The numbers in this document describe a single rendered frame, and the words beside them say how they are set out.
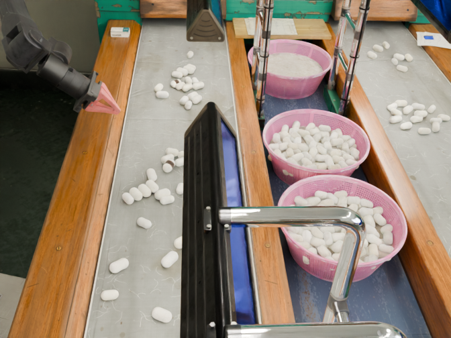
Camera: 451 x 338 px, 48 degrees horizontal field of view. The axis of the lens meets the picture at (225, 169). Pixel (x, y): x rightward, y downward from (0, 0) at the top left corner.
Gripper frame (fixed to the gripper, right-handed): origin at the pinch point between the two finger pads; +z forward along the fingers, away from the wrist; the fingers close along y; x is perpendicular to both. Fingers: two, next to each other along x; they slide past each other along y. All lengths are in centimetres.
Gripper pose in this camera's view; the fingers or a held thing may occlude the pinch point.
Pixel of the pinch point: (116, 110)
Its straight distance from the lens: 127.3
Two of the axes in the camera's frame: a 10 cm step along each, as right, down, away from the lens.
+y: -0.5, -6.4, 7.7
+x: -6.6, 6.0, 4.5
